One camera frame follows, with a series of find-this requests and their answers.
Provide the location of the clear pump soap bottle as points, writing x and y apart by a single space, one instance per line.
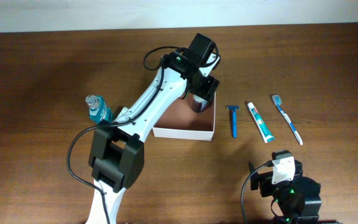
199 104

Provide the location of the white teal toothpaste tube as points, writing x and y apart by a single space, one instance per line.
266 134

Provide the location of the white cardboard box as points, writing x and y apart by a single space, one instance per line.
179 121

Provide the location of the blue white toothbrush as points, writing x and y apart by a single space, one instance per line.
278 103

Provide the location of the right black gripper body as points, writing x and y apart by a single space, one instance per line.
268 188

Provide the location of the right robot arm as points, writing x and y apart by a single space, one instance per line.
299 201

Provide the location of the green white soap box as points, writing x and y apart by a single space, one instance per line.
123 111

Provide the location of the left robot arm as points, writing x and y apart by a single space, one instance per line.
117 150

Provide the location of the blue disposable razor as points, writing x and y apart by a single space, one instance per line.
233 109

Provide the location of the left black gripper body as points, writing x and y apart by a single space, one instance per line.
207 88

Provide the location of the teal mouthwash bottle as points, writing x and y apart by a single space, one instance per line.
99 112

